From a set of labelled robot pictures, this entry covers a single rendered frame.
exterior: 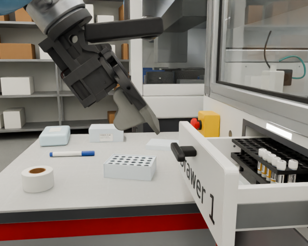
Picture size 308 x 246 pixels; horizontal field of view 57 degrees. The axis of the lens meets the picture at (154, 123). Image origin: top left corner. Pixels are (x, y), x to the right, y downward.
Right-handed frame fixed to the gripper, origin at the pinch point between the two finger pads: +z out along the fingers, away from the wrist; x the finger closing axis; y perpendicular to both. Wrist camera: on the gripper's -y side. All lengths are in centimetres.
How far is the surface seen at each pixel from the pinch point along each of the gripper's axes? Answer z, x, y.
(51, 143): -3, -54, 36
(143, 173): 14.1, -21.8, 10.8
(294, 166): 15.0, 8.9, -12.5
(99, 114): 34, -414, 81
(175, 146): 5.5, -0.6, -0.2
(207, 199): 11.8, 8.4, 0.3
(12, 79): -77, -354, 133
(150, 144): 17, -48, 7
